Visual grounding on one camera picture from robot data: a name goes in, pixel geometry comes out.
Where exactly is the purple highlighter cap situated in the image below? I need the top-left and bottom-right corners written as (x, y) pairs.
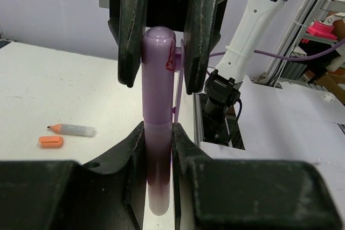
top-left (141, 26), bottom-right (185, 126)

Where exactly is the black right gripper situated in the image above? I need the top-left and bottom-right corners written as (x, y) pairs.
top-left (99, 0), bottom-right (227, 94)

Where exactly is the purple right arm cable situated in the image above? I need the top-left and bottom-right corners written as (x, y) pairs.
top-left (207, 38), bottom-right (345, 123)

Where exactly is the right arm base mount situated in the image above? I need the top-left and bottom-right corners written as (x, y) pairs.
top-left (193, 93), bottom-right (245, 150)

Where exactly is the aluminium frame rack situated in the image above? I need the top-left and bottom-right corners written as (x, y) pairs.
top-left (263, 0), bottom-right (345, 90)

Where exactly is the orange highlighter cap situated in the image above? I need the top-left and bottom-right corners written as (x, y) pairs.
top-left (38, 136), bottom-right (64, 149)

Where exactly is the purple highlighter body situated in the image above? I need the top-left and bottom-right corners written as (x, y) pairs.
top-left (144, 121), bottom-right (172, 216)

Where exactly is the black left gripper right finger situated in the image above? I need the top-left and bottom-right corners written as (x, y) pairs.
top-left (172, 124), bottom-right (344, 229)

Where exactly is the pink plastic spool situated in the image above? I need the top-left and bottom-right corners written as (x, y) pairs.
top-left (307, 21), bottom-right (337, 40)

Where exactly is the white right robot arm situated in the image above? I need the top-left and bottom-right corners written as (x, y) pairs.
top-left (108, 0), bottom-right (289, 147)

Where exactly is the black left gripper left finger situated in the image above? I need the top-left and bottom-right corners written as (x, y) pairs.
top-left (1, 123), bottom-right (146, 229)

